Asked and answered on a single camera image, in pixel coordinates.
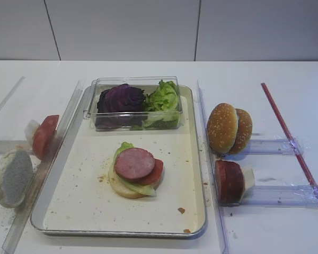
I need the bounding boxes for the purple cabbage leaves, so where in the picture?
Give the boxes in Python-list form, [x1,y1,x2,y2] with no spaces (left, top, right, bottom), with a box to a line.
[95,84,145,129]

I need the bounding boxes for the green lettuce in container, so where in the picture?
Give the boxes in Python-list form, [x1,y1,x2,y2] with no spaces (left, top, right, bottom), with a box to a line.
[142,80,180,129]

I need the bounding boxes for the tomato slice on bun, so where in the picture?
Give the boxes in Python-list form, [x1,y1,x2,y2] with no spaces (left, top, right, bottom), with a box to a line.
[136,159,164,189]

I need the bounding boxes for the lettuce leaf on bun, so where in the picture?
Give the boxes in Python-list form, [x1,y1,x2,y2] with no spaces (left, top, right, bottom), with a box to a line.
[108,142,156,198]

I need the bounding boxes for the stacked meat patties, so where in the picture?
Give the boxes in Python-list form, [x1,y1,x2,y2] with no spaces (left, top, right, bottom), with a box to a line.
[215,160,245,204]

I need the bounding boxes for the upright tomato slices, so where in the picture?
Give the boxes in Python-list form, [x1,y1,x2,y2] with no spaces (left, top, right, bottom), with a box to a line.
[32,115,59,160]

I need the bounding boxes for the white tomato pusher block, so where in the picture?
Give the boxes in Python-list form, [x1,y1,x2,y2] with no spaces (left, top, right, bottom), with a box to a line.
[24,120,40,146]

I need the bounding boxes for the clear tomato track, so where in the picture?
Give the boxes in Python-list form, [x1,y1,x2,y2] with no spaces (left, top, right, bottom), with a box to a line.
[0,140,33,155]

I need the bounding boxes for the clear plastic container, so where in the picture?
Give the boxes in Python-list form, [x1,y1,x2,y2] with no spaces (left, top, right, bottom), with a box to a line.
[85,76,183,131]

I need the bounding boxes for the pink sausage slice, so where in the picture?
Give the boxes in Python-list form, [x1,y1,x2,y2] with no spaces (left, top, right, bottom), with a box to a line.
[114,148,155,182]

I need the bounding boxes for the front sesame bun top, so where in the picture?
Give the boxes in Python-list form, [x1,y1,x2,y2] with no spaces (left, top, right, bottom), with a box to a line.
[207,103,239,153]

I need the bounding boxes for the sesame bun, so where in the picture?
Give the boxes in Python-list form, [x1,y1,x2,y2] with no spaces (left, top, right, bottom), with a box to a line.
[228,108,252,154]
[207,103,239,153]

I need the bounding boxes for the bottom bun on tray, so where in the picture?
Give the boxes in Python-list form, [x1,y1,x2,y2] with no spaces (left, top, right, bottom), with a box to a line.
[108,166,158,199]

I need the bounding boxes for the rear sesame bun top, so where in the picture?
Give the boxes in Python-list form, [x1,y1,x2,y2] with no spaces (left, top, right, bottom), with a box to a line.
[228,108,252,154]

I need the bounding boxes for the white patty pusher block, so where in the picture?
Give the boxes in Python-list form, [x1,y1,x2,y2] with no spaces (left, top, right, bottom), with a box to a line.
[241,166,255,200]

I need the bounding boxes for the clear bun track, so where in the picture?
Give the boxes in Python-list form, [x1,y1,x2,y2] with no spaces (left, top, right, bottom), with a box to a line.
[241,139,304,156]

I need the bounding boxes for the metal baking tray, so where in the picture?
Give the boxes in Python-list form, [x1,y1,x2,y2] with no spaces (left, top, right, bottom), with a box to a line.
[30,86,207,238]

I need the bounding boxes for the clear patty track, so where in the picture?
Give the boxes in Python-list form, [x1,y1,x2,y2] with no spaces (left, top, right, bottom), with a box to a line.
[240,185,318,208]

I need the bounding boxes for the upright bun bottom halves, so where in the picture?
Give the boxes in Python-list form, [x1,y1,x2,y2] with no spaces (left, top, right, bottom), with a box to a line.
[0,149,33,208]

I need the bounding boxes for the red plastic strip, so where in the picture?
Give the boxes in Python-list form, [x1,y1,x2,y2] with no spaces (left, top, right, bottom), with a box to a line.
[261,83,318,200]

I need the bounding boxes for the left long clear rail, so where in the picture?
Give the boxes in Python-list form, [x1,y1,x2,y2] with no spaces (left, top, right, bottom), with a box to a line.
[2,81,83,253]

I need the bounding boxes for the far left clear rail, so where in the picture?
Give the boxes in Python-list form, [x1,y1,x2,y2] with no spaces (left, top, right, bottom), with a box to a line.
[0,76,25,111]

